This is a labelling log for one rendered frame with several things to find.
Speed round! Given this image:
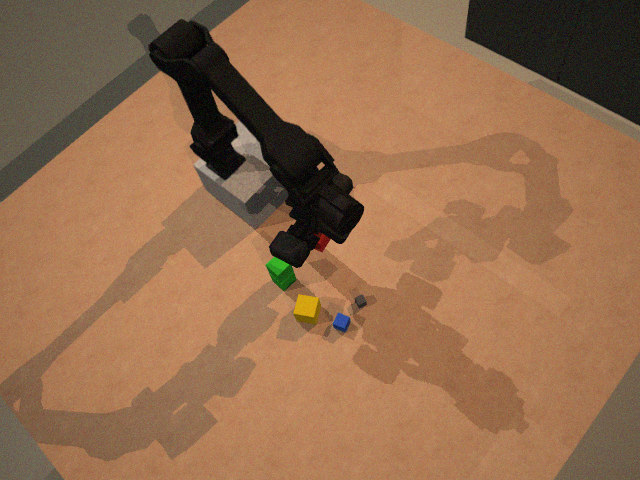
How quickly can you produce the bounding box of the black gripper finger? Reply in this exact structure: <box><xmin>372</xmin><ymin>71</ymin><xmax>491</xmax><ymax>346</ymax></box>
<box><xmin>286</xmin><ymin>224</ymin><xmax>320</xmax><ymax>250</ymax></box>

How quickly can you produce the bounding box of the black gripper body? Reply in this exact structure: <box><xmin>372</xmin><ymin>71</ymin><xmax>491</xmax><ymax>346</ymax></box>
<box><xmin>269</xmin><ymin>172</ymin><xmax>353</xmax><ymax>268</ymax></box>

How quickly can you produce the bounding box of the green block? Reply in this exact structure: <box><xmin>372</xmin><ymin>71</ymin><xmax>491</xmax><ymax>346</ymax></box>
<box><xmin>266</xmin><ymin>257</ymin><xmax>294</xmax><ymax>283</ymax></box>
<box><xmin>269</xmin><ymin>272</ymin><xmax>297</xmax><ymax>291</ymax></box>

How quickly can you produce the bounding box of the yellow cube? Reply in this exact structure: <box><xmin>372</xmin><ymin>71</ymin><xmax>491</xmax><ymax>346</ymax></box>
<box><xmin>293</xmin><ymin>294</ymin><xmax>321</xmax><ymax>325</ymax></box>

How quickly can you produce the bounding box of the red block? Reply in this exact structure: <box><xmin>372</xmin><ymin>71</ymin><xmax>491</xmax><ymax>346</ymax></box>
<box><xmin>314</xmin><ymin>232</ymin><xmax>331</xmax><ymax>252</ymax></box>

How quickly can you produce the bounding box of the blue block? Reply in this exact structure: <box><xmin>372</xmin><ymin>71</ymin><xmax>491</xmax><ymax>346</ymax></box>
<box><xmin>333</xmin><ymin>313</ymin><xmax>351</xmax><ymax>333</ymax></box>

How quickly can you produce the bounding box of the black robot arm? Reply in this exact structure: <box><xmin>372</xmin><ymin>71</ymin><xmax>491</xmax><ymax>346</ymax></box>
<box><xmin>148</xmin><ymin>19</ymin><xmax>364</xmax><ymax>244</ymax></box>

